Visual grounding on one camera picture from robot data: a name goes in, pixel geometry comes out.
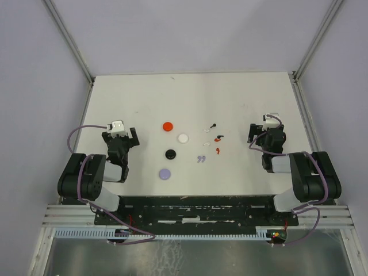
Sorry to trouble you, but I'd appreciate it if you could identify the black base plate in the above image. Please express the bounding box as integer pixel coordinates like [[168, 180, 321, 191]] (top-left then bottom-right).
[[59, 195, 337, 233]]

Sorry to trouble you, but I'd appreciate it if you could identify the aluminium frame post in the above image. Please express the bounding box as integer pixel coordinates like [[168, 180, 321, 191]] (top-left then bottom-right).
[[292, 0, 345, 83], [43, 0, 95, 84]]

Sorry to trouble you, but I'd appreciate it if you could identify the purple earbud charging case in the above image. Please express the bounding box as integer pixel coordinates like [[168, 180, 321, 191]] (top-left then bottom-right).
[[159, 168, 171, 181]]

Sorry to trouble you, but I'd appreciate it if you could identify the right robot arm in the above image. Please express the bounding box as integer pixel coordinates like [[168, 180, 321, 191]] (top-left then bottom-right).
[[247, 124, 342, 225]]

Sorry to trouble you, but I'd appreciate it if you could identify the white slotted cable duct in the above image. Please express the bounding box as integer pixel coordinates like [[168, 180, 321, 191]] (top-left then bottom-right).
[[53, 228, 273, 239]]

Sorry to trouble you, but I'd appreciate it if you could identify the left aluminium frame post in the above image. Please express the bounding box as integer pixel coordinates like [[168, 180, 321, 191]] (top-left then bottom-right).
[[43, 0, 95, 84]]

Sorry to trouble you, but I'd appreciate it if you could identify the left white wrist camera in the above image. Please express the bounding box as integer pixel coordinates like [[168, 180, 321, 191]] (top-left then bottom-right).
[[107, 120, 127, 137]]

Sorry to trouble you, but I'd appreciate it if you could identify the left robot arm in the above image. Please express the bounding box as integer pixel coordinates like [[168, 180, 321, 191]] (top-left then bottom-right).
[[57, 121, 140, 224]]

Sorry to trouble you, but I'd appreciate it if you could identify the white earbud charging case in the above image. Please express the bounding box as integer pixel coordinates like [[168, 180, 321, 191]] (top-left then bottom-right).
[[178, 133, 189, 144]]

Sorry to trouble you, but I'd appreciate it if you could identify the right aluminium frame post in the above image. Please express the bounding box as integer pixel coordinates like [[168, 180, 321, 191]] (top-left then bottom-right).
[[292, 0, 345, 83]]

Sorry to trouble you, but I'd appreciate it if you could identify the aluminium frame rail front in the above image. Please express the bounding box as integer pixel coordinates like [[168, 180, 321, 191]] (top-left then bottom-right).
[[43, 205, 354, 230]]

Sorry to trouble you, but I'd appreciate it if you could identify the right circuit board with leds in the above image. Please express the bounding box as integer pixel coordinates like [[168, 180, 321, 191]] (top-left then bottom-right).
[[270, 230, 287, 243]]

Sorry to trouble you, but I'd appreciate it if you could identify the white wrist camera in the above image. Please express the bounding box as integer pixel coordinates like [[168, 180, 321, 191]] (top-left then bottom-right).
[[262, 113, 282, 131], [107, 120, 127, 137]]

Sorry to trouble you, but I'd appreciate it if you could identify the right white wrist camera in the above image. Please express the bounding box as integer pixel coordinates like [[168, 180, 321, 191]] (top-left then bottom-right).
[[262, 113, 282, 131]]

